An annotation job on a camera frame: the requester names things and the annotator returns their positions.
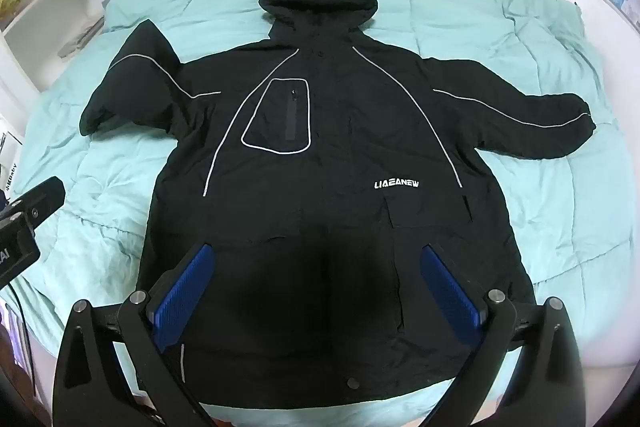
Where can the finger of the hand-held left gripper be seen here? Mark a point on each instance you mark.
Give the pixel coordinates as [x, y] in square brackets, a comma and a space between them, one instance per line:
[42, 199]

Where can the white labelled box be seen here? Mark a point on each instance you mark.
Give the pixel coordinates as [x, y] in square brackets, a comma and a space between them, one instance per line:
[7, 157]

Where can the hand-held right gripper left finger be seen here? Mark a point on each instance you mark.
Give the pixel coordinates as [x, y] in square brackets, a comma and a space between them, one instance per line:
[187, 292]

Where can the teal quilted blanket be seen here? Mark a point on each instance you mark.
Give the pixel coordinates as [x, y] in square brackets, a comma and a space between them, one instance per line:
[550, 207]

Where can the white shelf unit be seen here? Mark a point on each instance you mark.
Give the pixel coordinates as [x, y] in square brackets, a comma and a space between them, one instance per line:
[75, 2]

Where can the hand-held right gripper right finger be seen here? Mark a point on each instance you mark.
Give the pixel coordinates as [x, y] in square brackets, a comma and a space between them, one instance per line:
[450, 294]

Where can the black hooded jacket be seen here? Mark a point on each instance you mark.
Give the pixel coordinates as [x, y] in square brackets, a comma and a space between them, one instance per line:
[330, 157]

